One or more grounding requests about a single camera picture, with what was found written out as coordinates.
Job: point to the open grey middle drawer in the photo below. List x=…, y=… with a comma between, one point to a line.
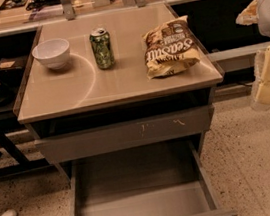
x=165, y=179

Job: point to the closed grey top drawer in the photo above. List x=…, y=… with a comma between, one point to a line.
x=124, y=135

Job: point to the brown sea salt chip bag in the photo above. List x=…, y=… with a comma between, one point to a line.
x=170, y=49

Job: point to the grey drawer cabinet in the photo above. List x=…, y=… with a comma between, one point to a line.
x=81, y=96

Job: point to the green soda can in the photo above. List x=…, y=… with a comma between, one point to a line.
x=102, y=48

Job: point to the white bowl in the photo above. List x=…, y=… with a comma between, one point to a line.
x=52, y=54

